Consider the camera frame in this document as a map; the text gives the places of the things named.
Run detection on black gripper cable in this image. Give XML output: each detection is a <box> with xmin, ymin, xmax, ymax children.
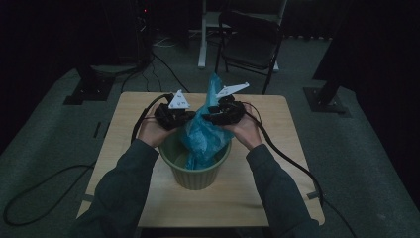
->
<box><xmin>3</xmin><ymin>93</ymin><xmax>174</xmax><ymax>228</ymax></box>
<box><xmin>242</xmin><ymin>101</ymin><xmax>359</xmax><ymax>238</ymax></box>

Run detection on blue plastic trash bag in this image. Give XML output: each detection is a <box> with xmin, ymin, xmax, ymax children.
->
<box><xmin>180</xmin><ymin>72</ymin><xmax>234</xmax><ymax>171</ymax></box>

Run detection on black floor cables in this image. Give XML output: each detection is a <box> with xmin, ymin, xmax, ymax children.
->
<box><xmin>120</xmin><ymin>53</ymin><xmax>191</xmax><ymax>94</ymax></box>

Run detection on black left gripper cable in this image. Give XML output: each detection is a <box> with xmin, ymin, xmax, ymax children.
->
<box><xmin>3</xmin><ymin>93</ymin><xmax>174</xmax><ymax>228</ymax></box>

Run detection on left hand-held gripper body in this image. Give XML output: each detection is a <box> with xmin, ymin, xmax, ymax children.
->
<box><xmin>154</xmin><ymin>89</ymin><xmax>191</xmax><ymax>131</ymax></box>

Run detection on white desk frame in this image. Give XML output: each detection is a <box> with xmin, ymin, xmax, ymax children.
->
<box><xmin>197</xmin><ymin>0</ymin><xmax>289</xmax><ymax>73</ymax></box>

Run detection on green ribbed trash bin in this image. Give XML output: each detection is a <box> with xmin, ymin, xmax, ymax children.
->
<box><xmin>158</xmin><ymin>130</ymin><xmax>232</xmax><ymax>191</ymax></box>

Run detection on person's right hand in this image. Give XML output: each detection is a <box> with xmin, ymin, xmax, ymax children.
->
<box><xmin>224</xmin><ymin>105</ymin><xmax>264</xmax><ymax>151</ymax></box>

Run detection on person's left hand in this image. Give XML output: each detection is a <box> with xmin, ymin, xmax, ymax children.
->
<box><xmin>138</xmin><ymin>105</ymin><xmax>179</xmax><ymax>149</ymax></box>

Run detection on black folding chair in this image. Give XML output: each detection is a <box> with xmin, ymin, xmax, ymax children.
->
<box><xmin>214</xmin><ymin>9</ymin><xmax>285</xmax><ymax>95</ymax></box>

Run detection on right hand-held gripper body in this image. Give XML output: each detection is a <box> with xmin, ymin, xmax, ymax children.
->
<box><xmin>211</xmin><ymin>81</ymin><xmax>251</xmax><ymax>126</ymax></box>

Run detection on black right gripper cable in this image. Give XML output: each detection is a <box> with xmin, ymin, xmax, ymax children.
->
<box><xmin>242</xmin><ymin>101</ymin><xmax>359</xmax><ymax>238</ymax></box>

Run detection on dark equipment rack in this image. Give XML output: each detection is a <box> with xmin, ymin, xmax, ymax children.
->
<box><xmin>102</xmin><ymin>0</ymin><xmax>154</xmax><ymax>68</ymax></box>

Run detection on black stand base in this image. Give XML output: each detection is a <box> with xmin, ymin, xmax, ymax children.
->
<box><xmin>303</xmin><ymin>78</ymin><xmax>352</xmax><ymax>119</ymax></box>
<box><xmin>63</xmin><ymin>64</ymin><xmax>116</xmax><ymax>106</ymax></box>

